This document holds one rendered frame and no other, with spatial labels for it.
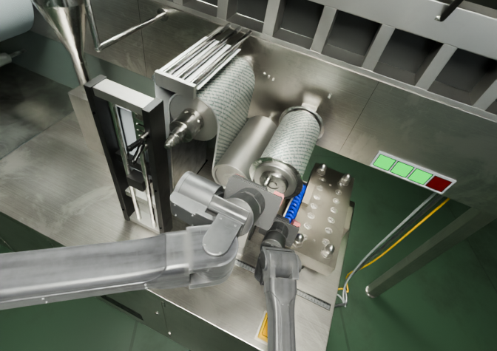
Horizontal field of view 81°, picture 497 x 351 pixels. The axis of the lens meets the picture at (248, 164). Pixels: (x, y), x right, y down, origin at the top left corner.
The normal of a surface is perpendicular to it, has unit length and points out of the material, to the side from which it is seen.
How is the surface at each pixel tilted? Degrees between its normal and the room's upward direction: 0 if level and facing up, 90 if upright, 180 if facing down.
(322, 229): 0
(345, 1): 90
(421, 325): 0
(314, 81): 90
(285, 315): 12
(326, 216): 0
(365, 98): 90
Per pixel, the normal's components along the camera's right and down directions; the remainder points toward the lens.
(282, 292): 0.24, -0.50
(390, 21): -0.39, 0.65
